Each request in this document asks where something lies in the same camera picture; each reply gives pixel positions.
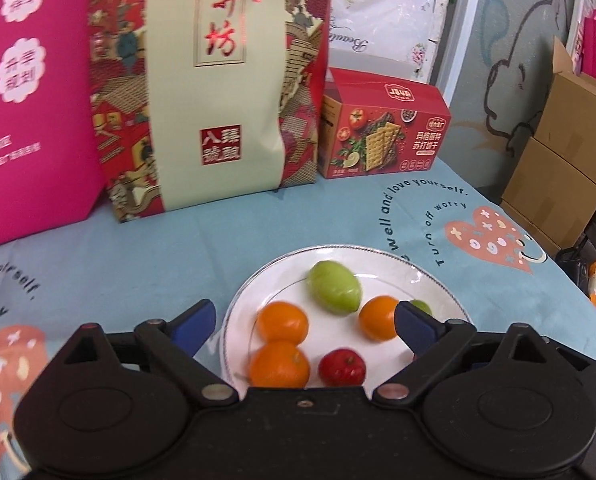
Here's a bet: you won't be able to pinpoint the green lime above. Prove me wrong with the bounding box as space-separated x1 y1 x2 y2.
410 299 434 316

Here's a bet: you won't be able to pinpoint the orange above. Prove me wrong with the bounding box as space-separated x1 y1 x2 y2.
359 295 399 341
256 301 309 346
234 340 311 389

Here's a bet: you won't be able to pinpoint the small red apple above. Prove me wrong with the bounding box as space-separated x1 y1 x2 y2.
318 348 366 387

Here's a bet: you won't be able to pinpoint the orange front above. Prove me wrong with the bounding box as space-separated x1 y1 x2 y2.
234 340 311 389

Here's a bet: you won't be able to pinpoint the green mango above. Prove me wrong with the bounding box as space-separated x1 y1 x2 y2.
307 260 362 315

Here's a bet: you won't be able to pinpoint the white ceramic plate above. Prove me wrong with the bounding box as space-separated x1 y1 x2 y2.
219 245 470 394

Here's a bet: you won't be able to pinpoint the blue printed tablecloth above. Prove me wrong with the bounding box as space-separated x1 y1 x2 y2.
0 156 596 480

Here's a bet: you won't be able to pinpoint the cardboard boxes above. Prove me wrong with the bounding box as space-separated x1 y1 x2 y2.
502 39 596 252

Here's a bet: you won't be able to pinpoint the magenta paper bag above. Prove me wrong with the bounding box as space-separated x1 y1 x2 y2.
0 0 104 244

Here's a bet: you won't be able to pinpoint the red cracker box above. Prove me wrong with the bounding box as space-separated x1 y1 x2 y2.
318 68 451 179

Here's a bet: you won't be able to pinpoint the white floral plastic bag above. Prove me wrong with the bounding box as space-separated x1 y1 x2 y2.
328 0 450 82

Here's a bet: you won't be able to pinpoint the magenta bag in background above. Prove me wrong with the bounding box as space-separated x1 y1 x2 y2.
581 8 596 79

